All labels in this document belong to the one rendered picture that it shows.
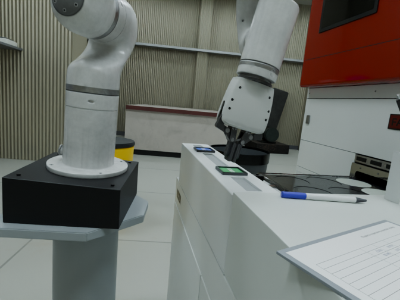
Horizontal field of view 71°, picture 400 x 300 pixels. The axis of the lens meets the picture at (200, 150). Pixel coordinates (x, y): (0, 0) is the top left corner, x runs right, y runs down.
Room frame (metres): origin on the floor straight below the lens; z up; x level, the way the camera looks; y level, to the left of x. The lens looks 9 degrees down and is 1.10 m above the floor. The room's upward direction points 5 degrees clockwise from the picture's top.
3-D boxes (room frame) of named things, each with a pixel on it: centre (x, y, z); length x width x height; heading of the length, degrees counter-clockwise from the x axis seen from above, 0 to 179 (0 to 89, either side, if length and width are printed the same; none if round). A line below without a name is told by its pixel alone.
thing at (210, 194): (0.72, -0.04, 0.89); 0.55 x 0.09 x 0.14; 13
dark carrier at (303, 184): (0.73, -0.41, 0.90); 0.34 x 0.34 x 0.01; 13
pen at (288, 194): (0.43, -0.20, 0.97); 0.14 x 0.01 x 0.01; 93
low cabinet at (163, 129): (6.77, 0.55, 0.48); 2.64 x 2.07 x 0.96; 4
